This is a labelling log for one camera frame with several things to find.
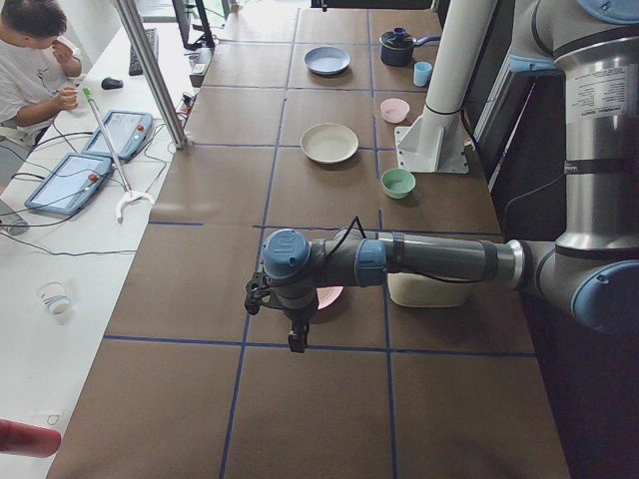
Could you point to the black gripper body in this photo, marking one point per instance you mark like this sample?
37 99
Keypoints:
298 315

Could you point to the red cylinder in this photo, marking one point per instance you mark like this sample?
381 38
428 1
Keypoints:
28 440

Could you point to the teach pendant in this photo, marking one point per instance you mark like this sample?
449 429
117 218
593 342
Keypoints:
129 131
70 185

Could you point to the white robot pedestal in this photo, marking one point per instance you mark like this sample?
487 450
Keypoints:
434 143

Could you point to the black monitor stand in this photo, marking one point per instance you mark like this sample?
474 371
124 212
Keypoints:
193 23

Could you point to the blue plate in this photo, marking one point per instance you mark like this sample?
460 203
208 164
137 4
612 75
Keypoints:
327 61

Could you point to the pink bowl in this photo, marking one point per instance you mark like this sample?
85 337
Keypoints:
394 110

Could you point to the black computer mouse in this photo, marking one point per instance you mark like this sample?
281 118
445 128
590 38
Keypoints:
109 84

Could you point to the light blue cup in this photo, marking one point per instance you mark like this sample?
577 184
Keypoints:
421 73

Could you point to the green bowl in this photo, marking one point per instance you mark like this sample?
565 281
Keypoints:
397 183

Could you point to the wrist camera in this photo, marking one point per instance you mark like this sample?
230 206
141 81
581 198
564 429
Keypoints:
258 293

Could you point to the aluminium frame post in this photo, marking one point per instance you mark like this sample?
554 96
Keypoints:
135 30

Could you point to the teach pendant far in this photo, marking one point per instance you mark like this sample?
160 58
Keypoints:
129 131

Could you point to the cream toaster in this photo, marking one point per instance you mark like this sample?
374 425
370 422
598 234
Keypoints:
413 290

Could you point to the teach pendant near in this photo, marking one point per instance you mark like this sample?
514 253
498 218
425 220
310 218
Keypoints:
70 185

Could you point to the dark blue saucepan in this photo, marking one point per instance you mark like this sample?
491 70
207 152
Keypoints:
397 46

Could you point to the cream plate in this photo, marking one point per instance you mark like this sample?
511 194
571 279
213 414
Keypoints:
329 143

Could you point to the paper cup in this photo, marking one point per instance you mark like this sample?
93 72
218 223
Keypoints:
54 297

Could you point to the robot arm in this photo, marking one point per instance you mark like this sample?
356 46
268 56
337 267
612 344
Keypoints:
591 270

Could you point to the seated person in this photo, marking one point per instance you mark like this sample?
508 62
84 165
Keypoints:
38 67

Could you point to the pink plate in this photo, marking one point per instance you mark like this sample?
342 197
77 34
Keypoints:
328 295

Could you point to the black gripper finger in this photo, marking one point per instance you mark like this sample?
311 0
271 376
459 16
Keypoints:
297 342

